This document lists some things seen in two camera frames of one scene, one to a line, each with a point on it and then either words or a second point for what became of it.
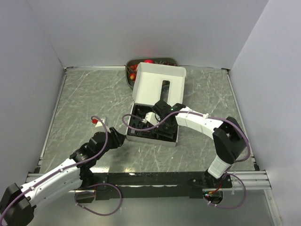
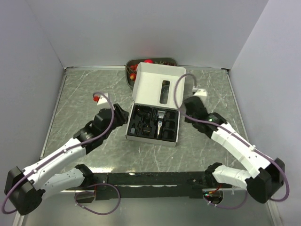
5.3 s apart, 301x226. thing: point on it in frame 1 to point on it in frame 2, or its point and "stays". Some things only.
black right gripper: x=169 y=133 to x=187 y=120
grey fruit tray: x=168 y=61 stays
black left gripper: x=117 y=138 to x=122 y=115
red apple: x=148 y=61 stays
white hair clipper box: x=146 y=91 stays
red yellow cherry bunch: x=132 y=70 stays
